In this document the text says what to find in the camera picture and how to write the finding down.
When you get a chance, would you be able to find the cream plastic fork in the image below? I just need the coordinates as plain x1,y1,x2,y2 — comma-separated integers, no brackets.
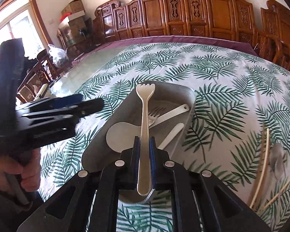
136,84,155,196

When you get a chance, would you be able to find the light bamboo chopstick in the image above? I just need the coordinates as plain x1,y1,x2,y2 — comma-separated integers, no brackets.
248,126,270,211

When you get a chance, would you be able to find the person's left hand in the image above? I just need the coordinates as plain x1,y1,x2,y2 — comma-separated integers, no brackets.
0,148,41,195

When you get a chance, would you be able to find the clear plastic bag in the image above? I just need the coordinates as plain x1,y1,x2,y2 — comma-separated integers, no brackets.
48,44,68,68

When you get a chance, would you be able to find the thin light chopstick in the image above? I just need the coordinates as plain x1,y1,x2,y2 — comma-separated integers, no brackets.
257,166,290,214

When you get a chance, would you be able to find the large white plastic spoon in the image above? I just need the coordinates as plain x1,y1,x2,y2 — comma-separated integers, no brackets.
106,104,190,153

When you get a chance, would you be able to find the purple seat cushion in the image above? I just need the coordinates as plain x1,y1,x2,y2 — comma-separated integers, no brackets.
72,36,257,66

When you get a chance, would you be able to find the silver metal fork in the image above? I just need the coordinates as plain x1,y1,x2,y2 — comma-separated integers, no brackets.
148,107,166,127

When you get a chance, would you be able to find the leaf-print tablecloth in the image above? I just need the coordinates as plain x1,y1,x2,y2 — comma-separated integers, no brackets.
39,43,290,231

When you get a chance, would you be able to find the small white plastic utensil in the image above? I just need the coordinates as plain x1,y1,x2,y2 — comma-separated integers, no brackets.
158,123,184,150

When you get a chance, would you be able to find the grey rectangular utensil tray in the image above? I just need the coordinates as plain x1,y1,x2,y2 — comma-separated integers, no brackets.
82,82,195,204

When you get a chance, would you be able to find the cardboard boxes stack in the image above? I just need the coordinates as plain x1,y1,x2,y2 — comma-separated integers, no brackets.
59,0,86,39

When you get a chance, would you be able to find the carved wooden bench backrest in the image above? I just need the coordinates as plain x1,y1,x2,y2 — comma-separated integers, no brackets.
92,0,290,72

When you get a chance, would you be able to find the wooden armchair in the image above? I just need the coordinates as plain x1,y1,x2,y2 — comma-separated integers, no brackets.
253,28,290,71

